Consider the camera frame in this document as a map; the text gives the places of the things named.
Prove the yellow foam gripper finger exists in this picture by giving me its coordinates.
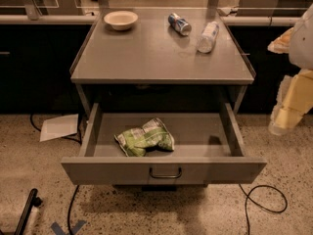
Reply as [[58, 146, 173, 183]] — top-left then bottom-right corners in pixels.
[[267, 27, 293, 54], [268, 70, 313, 136]]

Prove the green jalapeno chip bag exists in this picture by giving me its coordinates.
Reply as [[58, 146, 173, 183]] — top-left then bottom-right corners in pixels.
[[114, 117, 175, 157]]

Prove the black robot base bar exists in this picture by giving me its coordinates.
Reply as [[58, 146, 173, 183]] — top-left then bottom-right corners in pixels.
[[14, 188, 42, 235]]

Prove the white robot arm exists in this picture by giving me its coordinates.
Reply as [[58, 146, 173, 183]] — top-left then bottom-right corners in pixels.
[[268, 5, 313, 135]]

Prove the grey open top drawer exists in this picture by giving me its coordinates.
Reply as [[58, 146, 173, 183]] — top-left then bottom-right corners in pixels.
[[62, 103, 266, 185]]

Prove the grey cabinet counter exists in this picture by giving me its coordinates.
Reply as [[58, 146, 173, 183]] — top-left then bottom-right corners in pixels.
[[71, 8, 254, 114]]

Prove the dark background table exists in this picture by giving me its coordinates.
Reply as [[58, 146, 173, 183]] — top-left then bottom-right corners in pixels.
[[237, 0, 313, 17]]

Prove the blue silver soda can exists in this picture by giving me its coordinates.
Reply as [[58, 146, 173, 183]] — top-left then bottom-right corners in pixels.
[[168, 13, 192, 36]]

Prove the white paper bowl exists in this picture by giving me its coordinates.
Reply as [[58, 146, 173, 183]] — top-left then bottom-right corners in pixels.
[[104, 11, 138, 31]]

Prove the white paper sheet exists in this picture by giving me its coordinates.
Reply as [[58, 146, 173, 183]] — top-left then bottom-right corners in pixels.
[[40, 114, 78, 142]]

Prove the blue tape cross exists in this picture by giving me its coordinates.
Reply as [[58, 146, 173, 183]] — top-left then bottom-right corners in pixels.
[[50, 219, 87, 235]]

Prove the metal rail right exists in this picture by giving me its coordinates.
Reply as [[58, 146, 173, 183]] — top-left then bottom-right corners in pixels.
[[222, 17, 298, 26]]

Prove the metal rail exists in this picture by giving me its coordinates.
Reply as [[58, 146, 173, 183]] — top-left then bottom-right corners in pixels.
[[222, 17, 298, 26], [0, 15, 97, 24]]

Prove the black cable right floor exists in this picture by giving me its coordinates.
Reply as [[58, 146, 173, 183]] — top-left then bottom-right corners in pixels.
[[239, 183, 289, 235]]

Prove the black cable floor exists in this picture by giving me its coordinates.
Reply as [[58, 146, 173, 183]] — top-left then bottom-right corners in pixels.
[[239, 183, 289, 235], [29, 114, 82, 235]]

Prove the black drawer handle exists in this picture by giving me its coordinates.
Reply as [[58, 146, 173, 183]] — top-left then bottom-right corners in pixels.
[[149, 167, 182, 179]]

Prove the black cable left floor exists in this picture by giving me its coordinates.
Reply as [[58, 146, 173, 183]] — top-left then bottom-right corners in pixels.
[[29, 114, 82, 235]]

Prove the metal rail left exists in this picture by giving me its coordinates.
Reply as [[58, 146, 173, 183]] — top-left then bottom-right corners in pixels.
[[0, 15, 97, 24]]

